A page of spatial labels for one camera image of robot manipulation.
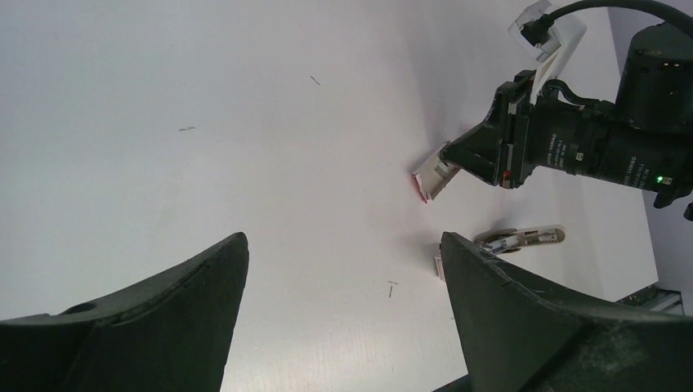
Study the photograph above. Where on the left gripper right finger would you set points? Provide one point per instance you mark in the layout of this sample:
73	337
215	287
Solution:
522	332

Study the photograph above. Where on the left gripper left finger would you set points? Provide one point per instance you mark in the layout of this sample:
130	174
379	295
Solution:
169	332

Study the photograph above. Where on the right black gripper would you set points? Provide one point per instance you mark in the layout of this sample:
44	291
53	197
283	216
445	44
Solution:
643	141

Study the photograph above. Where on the red white staple box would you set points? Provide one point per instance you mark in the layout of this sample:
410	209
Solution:
433	175

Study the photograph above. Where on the tan stapler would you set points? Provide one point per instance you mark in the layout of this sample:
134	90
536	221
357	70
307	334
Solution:
501	241

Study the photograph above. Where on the pink stapler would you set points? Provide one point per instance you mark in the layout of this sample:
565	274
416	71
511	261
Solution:
439	268

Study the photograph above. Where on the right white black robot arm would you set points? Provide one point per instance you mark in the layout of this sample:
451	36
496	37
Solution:
659	53

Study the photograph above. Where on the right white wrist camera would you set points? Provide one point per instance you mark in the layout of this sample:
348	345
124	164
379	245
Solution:
554	47

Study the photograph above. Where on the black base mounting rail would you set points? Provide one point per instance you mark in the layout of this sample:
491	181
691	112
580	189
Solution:
657	299

